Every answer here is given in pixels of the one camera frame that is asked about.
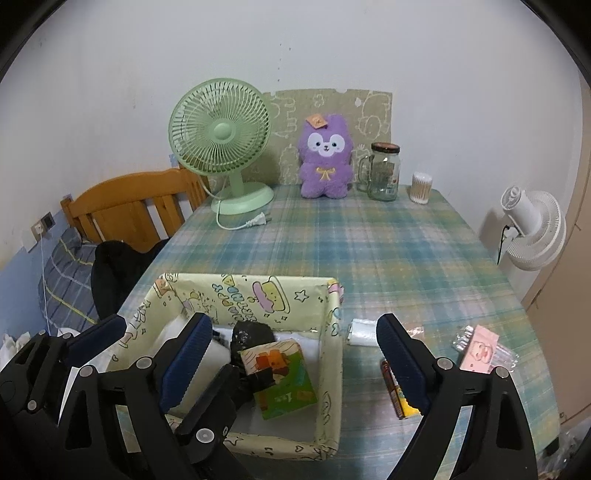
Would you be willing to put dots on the clear plastic bag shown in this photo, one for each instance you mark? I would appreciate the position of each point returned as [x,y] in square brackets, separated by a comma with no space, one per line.
[568,443]

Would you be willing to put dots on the pink card clear packet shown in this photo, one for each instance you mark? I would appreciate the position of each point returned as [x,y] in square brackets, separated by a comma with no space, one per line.
[482,350]

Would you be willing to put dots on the glass mug jar with lid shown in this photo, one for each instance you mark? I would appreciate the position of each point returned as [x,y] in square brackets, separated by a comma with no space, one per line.
[383,180]

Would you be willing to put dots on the plaid bedding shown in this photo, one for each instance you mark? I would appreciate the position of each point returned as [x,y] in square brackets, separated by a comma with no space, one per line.
[64,277]

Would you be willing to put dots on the green orange snack box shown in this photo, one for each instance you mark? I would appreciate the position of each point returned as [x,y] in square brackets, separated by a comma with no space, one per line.
[286,387]

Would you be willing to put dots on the purple plush toy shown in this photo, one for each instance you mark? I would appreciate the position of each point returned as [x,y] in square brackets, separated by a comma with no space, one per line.
[325,175]

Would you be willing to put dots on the red yellow snack bar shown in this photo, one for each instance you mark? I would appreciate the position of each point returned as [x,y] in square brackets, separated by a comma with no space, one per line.
[393,392]

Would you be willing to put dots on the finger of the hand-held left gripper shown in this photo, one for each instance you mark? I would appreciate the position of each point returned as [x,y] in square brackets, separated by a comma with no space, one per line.
[217,392]
[99,330]

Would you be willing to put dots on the white wall fan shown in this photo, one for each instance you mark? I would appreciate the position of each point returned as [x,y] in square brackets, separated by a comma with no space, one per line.
[535,230]

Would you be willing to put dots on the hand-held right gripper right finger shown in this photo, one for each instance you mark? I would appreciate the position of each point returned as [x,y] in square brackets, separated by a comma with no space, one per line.
[401,364]

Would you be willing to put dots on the green printed cardboard sheet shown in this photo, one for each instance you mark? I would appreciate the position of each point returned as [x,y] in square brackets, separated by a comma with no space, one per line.
[369,115]

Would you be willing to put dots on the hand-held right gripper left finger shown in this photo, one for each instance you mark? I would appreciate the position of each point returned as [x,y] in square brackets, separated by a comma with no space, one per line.
[184,364]

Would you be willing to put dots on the green desk fan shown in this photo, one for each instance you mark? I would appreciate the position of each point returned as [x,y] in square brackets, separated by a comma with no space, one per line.
[219,134]

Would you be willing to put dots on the cotton swab container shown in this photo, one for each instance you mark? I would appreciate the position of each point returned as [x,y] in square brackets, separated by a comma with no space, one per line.
[421,189]

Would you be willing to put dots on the cartoon print storage box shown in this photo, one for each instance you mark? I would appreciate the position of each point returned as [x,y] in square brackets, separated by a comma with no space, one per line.
[258,295]

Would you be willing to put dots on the white cloth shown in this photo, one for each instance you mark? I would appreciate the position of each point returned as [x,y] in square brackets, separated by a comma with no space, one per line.
[214,360]
[11,346]
[74,331]

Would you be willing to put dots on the white plastic bag roll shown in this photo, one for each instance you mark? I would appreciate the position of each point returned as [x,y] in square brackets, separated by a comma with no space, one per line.
[362,332]

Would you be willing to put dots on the wall socket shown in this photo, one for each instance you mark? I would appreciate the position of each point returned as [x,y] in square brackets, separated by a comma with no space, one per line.
[44,226]

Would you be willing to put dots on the black jacket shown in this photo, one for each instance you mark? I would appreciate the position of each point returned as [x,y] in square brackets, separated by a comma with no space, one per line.
[115,277]

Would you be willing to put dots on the crumpled white cloth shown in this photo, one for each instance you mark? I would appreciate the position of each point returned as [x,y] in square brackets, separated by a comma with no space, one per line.
[11,346]

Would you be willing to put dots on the small clear wrapper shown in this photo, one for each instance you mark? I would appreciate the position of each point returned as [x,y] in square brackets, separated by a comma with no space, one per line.
[414,331]

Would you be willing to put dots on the black plastic bag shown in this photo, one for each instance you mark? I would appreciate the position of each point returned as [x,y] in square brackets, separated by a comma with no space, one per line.
[251,337]

